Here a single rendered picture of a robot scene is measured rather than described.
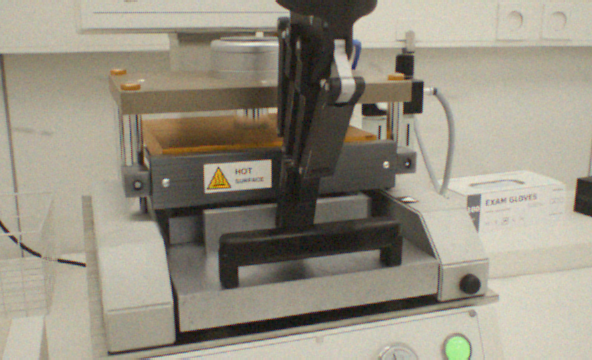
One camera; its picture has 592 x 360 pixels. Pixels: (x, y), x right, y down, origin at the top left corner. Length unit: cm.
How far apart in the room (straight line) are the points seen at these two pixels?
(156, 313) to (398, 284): 20
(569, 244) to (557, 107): 41
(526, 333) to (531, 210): 36
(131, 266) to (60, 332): 46
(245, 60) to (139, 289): 25
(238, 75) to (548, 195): 78
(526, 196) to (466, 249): 66
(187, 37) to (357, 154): 30
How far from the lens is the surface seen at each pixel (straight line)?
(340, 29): 44
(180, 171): 56
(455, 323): 58
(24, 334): 76
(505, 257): 112
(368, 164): 61
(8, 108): 122
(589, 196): 136
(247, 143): 58
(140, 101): 56
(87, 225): 80
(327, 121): 45
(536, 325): 98
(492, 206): 119
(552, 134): 151
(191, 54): 81
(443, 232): 59
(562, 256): 118
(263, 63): 63
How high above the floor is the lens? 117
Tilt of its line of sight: 14 degrees down
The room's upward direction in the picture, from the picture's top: straight up
